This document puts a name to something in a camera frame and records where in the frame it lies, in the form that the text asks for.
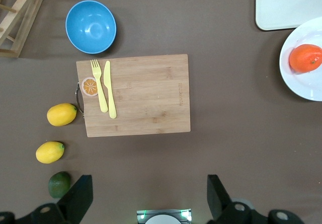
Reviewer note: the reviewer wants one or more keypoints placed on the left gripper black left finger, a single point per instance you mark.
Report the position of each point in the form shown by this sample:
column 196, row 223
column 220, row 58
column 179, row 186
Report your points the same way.
column 75, row 201

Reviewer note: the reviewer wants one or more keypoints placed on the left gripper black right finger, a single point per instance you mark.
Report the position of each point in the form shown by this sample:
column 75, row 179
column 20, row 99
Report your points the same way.
column 221, row 206

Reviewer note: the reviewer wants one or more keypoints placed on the white round plate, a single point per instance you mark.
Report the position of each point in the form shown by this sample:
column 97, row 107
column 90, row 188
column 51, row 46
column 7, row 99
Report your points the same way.
column 307, row 88

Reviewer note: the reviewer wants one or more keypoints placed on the orange mandarin fruit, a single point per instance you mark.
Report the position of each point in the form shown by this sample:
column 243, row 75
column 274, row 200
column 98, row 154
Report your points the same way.
column 305, row 58

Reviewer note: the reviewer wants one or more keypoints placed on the green avocado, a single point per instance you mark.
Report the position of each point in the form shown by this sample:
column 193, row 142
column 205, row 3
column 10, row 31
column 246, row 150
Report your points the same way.
column 59, row 185

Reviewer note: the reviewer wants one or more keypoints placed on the yellow lemon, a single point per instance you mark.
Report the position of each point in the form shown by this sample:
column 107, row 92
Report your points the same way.
column 49, row 152
column 61, row 114

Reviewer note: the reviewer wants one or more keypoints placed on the brown table cover sheet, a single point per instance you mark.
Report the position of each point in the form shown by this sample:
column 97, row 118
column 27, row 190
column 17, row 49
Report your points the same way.
column 226, row 146

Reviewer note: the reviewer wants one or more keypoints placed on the yellow plastic knife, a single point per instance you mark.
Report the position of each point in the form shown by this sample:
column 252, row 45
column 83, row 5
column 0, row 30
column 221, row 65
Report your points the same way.
column 110, row 93

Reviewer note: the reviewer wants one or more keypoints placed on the orange slice sticker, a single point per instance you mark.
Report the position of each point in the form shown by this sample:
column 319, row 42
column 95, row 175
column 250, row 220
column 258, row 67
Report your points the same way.
column 88, row 86

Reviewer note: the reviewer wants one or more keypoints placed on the yellow plastic fork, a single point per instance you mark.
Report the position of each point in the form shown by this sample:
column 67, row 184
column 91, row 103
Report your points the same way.
column 99, row 88

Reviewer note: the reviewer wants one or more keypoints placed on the bamboo cutting board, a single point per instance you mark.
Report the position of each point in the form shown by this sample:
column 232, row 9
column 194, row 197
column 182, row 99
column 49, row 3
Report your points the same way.
column 151, row 95

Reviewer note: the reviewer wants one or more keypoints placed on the blue bowl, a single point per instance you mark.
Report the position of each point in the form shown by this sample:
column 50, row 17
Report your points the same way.
column 91, row 26

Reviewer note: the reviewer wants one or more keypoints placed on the wooden cup rack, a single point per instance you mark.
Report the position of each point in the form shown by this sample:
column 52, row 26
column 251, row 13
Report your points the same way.
column 22, row 15

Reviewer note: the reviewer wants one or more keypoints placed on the cream bear print tray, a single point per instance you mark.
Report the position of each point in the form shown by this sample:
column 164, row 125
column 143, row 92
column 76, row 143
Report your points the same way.
column 286, row 5

